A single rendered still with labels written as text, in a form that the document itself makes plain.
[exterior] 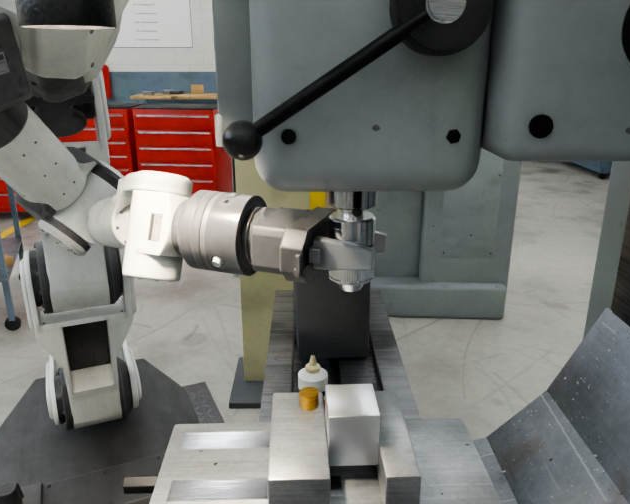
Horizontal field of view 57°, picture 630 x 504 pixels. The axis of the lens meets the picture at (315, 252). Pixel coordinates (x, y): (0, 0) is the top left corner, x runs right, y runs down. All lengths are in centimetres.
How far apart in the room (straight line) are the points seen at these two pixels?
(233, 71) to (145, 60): 935
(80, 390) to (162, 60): 869
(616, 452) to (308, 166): 51
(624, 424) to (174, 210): 57
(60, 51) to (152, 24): 904
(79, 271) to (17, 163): 39
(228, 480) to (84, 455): 85
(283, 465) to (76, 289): 68
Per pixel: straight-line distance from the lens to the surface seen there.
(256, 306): 251
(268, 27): 46
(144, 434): 149
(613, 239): 88
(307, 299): 94
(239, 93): 54
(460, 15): 44
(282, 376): 95
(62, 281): 116
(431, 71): 47
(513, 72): 47
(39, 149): 82
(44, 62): 83
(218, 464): 67
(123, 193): 73
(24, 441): 157
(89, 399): 138
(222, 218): 60
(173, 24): 978
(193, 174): 522
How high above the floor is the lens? 142
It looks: 19 degrees down
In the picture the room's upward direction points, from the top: straight up
